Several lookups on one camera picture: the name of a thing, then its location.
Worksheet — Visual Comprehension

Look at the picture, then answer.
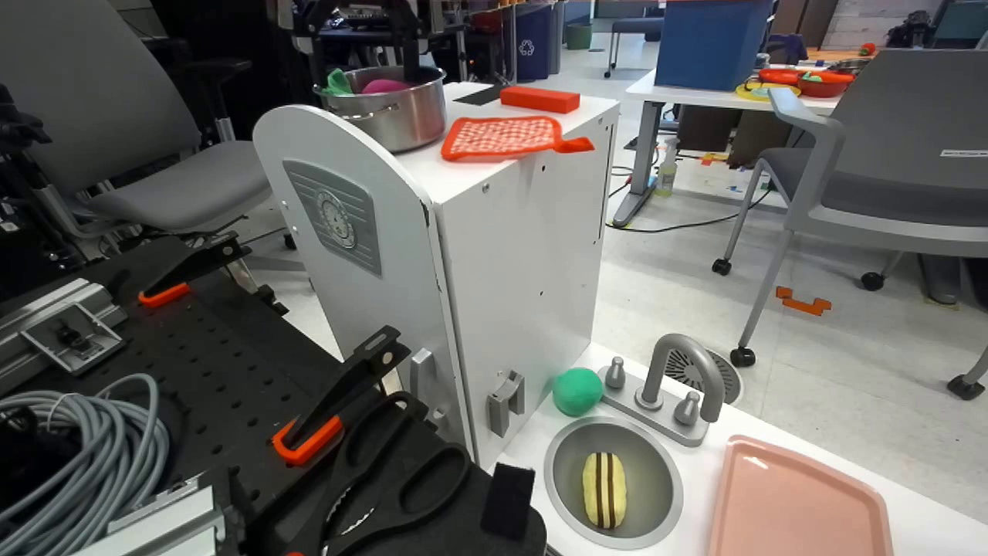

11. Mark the pink plastic tray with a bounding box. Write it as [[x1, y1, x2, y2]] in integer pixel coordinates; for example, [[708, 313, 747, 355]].
[[705, 434, 894, 556]]

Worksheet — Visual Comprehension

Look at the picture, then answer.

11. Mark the black sponge block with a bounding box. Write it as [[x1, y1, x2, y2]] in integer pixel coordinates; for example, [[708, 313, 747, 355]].
[[480, 461, 539, 544]]

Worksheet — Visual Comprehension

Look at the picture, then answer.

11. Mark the aluminium extrusion rail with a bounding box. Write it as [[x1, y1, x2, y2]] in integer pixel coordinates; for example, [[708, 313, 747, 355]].
[[75, 475, 236, 556], [0, 276, 129, 397]]

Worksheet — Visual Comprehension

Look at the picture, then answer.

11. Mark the grey toy faucet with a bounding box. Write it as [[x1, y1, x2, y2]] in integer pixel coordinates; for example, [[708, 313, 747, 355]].
[[600, 331, 745, 449]]

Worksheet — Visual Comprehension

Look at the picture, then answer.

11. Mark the orange rectangular block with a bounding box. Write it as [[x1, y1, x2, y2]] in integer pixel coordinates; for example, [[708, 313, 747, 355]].
[[497, 84, 583, 118]]

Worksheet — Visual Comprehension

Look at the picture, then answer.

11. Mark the pink plush toy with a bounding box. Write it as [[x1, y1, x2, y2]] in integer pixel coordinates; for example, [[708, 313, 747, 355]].
[[358, 74, 412, 98]]

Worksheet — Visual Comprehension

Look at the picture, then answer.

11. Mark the black floor cable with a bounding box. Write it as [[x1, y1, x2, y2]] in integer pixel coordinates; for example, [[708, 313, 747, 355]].
[[604, 172, 774, 237]]

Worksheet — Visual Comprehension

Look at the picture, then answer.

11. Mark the grey office chair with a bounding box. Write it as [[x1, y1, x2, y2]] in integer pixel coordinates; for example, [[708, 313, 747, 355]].
[[0, 0, 274, 242], [710, 47, 988, 403]]

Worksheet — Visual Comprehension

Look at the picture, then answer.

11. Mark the green toy ball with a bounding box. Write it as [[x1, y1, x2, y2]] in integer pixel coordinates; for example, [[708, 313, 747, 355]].
[[550, 366, 608, 421]]

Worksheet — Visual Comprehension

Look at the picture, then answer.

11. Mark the black flat rectangular plate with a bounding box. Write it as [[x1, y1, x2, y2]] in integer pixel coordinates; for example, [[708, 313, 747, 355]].
[[450, 79, 507, 107]]

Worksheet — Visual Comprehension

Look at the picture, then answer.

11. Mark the green plush toy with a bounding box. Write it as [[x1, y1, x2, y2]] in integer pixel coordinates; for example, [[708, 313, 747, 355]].
[[322, 68, 361, 101]]

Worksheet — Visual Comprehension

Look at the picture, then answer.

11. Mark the white toy kitchen cabinet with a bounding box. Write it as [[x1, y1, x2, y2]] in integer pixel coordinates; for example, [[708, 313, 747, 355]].
[[251, 79, 622, 473]]

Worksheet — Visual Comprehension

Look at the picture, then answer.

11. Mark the blue storage bin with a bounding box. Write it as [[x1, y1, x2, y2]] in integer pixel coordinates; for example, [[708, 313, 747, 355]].
[[654, 0, 774, 93]]

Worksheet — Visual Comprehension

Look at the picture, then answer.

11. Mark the yellow green plate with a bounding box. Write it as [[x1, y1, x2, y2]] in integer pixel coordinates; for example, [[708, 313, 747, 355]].
[[735, 79, 799, 105]]

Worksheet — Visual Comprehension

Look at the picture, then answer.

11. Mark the grey toy sink basin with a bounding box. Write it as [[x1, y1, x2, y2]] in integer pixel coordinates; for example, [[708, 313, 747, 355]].
[[539, 415, 686, 552]]

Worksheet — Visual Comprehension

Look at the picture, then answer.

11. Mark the grey cable bundle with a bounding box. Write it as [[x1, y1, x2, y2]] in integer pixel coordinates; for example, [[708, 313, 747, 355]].
[[0, 372, 169, 556]]

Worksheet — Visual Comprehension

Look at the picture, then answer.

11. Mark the blue recycling bin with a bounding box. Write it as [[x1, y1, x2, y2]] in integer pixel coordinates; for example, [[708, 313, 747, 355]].
[[508, 3, 564, 86]]

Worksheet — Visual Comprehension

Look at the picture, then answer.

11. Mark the clear spray bottle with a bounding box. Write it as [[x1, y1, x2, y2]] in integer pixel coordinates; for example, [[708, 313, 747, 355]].
[[652, 132, 682, 200]]

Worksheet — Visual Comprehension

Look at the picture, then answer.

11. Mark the yellow striped toy macaron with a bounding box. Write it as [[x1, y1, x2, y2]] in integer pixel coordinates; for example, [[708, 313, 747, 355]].
[[581, 449, 631, 534]]

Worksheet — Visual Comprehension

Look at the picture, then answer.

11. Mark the steel cooking pot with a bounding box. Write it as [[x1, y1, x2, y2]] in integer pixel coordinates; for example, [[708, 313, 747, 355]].
[[318, 65, 448, 155]]

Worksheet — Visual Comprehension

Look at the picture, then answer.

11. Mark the black perforated work table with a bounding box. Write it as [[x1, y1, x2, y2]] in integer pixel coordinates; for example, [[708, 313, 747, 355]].
[[0, 235, 553, 556]]

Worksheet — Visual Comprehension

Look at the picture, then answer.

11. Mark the white desk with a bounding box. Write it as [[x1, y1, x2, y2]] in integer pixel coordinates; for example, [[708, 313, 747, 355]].
[[611, 70, 857, 231]]

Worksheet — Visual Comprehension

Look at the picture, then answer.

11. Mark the black looped plastic part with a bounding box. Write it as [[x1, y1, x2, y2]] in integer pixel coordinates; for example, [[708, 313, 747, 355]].
[[244, 397, 550, 556]]

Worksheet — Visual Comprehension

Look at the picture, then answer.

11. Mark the orange perforated plastic trivet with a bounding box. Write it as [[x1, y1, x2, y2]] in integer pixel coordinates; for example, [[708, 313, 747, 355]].
[[438, 113, 596, 166]]

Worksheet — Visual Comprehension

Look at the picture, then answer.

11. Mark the white toy sink counter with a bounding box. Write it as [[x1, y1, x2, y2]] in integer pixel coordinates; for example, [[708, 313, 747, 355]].
[[490, 342, 988, 556]]

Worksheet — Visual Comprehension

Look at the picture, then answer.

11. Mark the red plastic bowl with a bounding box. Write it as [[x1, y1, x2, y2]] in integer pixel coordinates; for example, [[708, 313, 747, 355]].
[[797, 68, 857, 101]]

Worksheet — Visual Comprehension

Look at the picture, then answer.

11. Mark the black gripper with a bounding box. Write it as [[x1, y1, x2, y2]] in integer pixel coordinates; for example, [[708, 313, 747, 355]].
[[381, 0, 448, 86]]

